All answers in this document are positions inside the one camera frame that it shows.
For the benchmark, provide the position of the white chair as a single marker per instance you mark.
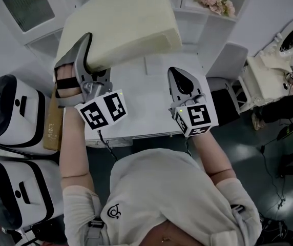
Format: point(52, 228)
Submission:
point(234, 65)

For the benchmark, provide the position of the person's white shirt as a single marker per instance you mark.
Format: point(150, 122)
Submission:
point(167, 188)

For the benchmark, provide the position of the person's left hand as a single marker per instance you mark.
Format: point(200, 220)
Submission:
point(67, 79)

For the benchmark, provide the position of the white and black machine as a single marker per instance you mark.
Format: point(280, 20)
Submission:
point(16, 114)
point(18, 193)

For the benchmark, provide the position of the pink flower bouquet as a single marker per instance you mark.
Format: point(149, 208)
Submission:
point(215, 2)

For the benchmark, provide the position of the person's left forearm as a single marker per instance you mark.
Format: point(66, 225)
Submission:
point(74, 147)

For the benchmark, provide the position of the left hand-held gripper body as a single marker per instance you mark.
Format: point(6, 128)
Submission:
point(103, 109)

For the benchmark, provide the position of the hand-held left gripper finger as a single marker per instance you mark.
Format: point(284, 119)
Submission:
point(103, 74)
point(83, 58)

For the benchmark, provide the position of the cream object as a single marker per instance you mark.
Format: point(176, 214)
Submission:
point(121, 22)

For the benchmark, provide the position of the black seat cushion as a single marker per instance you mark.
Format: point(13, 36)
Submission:
point(226, 106)

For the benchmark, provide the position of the person's right forearm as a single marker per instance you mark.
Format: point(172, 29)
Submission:
point(213, 155)

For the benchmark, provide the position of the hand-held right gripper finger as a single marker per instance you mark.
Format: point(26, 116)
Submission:
point(186, 82)
point(172, 86)

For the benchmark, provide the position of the white shelf unit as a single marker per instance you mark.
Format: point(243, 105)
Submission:
point(200, 27)

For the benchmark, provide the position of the white cabinet with glass door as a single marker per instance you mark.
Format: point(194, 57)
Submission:
point(26, 6)

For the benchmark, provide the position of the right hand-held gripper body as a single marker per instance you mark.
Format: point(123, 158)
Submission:
point(196, 118)

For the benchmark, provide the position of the brown cardboard box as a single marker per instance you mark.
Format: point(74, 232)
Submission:
point(53, 122)

